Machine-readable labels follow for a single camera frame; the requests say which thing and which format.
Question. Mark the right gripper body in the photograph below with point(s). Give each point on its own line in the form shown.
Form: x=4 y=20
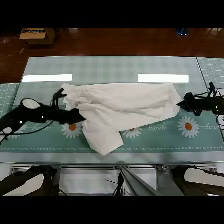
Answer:
x=192 y=104

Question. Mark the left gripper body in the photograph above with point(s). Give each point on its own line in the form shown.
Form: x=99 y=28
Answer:
x=71 y=116

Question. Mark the white shirt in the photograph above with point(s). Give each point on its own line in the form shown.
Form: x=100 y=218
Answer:
x=126 y=106

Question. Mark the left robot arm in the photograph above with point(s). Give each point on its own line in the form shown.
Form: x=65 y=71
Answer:
x=23 y=115

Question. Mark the blue object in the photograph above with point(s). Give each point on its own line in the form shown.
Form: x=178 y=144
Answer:
x=182 y=31

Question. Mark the cardboard box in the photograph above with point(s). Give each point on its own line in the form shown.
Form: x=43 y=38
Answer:
x=36 y=35

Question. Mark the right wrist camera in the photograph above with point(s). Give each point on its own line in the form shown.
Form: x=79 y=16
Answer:
x=211 y=89

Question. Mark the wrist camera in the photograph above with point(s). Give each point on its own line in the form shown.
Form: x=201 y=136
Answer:
x=211 y=89
x=58 y=96

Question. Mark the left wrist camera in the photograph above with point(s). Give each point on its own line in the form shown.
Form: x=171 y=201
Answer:
x=58 y=96

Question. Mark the silver frame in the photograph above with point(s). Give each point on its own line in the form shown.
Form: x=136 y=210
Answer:
x=140 y=186

